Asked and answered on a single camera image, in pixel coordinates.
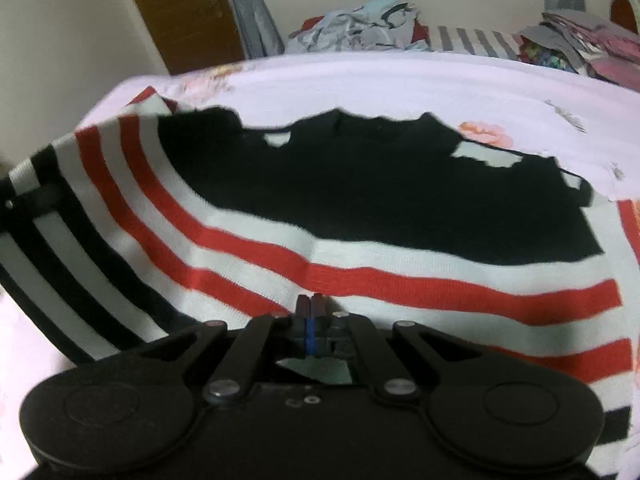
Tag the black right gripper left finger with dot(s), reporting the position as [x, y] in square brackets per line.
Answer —
[300, 332]

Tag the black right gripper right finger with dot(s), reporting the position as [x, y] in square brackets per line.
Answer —
[330, 336]

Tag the red white black striped sweater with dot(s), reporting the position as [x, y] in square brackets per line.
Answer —
[493, 301]

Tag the grey blue clothes pile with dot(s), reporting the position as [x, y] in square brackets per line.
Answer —
[376, 25]

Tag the pink grey clothes pile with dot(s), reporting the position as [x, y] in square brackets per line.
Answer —
[588, 45]

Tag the grey curtain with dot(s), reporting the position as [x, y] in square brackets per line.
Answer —
[257, 30]

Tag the brown wooden door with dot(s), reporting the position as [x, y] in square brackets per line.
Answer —
[192, 34]

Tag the grey white striped cloth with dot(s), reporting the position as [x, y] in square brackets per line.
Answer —
[479, 42]

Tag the pink floral bed sheet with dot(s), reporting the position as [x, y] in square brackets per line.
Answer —
[589, 126]

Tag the white red scalloped headboard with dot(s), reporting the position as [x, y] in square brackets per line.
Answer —
[622, 13]

